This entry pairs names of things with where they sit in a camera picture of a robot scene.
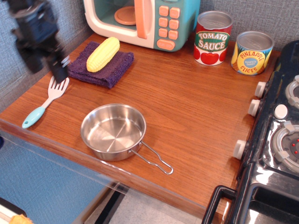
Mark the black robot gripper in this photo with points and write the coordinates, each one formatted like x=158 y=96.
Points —
x=36 y=38

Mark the white spatula teal handle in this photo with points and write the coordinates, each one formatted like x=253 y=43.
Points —
x=55 y=90

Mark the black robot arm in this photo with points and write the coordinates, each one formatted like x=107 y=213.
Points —
x=36 y=37

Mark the yellow toy corn cob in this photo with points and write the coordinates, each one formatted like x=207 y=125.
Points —
x=103 y=54

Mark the purple folded cloth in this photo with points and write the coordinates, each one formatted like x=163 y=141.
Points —
x=107 y=76

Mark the stainless steel pan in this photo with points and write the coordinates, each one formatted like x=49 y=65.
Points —
x=115 y=132

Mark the teal toy microwave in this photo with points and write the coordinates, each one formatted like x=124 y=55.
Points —
x=156 y=24

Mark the orange object at corner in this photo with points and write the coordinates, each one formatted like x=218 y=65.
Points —
x=20 y=219

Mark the tomato sauce can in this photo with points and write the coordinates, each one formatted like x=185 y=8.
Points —
x=212 y=36

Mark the pineapple slices can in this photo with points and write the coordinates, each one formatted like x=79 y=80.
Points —
x=252 y=52

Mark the white stove knob front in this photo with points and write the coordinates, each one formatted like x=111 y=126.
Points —
x=239 y=149

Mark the white stove knob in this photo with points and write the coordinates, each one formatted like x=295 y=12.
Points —
x=253 y=107
x=239 y=149
x=260 y=89

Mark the white stove knob middle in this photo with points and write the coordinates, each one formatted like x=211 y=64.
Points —
x=253 y=107

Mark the white stove knob rear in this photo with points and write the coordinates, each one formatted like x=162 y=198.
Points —
x=260 y=89

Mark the black toy stove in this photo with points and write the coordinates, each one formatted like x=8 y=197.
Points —
x=267 y=190

